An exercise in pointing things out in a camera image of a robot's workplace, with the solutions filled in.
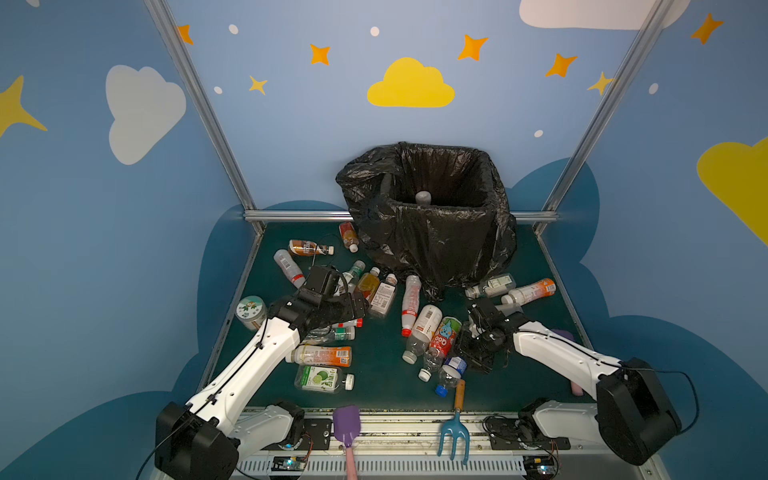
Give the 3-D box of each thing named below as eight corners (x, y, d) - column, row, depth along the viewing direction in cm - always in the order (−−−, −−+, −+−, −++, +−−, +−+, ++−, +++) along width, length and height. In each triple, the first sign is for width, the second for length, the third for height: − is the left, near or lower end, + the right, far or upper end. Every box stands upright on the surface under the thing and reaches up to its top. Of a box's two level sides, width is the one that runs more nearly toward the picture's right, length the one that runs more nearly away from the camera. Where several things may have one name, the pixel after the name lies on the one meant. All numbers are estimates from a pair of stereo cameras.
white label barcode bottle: (393, 355, 88) (393, 348, 84) (417, 306, 99) (419, 298, 95) (419, 368, 86) (421, 361, 82) (441, 317, 97) (444, 309, 93)
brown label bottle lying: (289, 257, 111) (286, 249, 108) (292, 247, 115) (289, 239, 111) (333, 257, 112) (331, 249, 108) (334, 247, 115) (333, 239, 111)
